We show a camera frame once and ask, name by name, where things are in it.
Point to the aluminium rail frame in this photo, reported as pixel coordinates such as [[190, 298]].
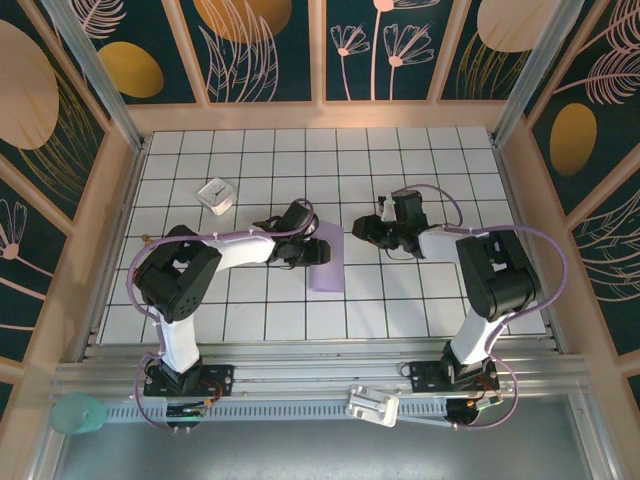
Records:
[[310, 372]]

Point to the small electronics board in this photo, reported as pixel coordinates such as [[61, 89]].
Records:
[[187, 411], [470, 411]]

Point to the translucent teal cup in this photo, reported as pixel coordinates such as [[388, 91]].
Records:
[[75, 412]]

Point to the lilac paper sheet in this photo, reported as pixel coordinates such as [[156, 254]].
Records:
[[330, 277]]

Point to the white plastic bracket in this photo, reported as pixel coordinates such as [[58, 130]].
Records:
[[372, 405]]

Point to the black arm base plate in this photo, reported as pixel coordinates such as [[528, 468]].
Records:
[[220, 380], [425, 376]]

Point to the aluminium corner post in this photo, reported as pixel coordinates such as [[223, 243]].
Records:
[[532, 75], [102, 85]]

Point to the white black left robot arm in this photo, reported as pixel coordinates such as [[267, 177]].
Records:
[[240, 252]]

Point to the white square clock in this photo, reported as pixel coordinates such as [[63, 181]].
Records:
[[216, 196]]

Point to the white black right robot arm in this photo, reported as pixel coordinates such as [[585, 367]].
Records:
[[440, 242]]

